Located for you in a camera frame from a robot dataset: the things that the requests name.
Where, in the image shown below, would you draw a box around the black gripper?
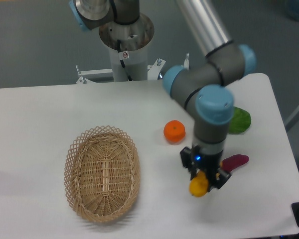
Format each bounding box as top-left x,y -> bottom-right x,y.
180,145 -> 232,192

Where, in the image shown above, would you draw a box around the yellow mango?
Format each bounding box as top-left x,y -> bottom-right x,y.
189,171 -> 209,197

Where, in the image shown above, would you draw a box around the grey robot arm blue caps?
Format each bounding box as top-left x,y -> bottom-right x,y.
69,0 -> 257,197

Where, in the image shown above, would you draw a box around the purple sweet potato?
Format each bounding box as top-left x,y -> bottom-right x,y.
220,154 -> 249,173

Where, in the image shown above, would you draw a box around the orange tangerine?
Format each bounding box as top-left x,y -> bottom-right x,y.
163,120 -> 186,144

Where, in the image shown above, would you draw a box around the green bok choy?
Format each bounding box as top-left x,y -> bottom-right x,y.
229,107 -> 252,134

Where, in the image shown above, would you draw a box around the woven wicker basket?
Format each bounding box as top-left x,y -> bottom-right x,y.
64,125 -> 141,223

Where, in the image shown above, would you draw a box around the white metal base frame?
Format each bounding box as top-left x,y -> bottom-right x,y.
75,53 -> 192,84

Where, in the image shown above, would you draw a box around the black cable on pedestal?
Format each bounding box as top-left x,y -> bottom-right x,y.
116,39 -> 134,82

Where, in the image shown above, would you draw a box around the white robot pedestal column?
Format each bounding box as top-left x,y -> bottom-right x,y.
99,13 -> 154,82

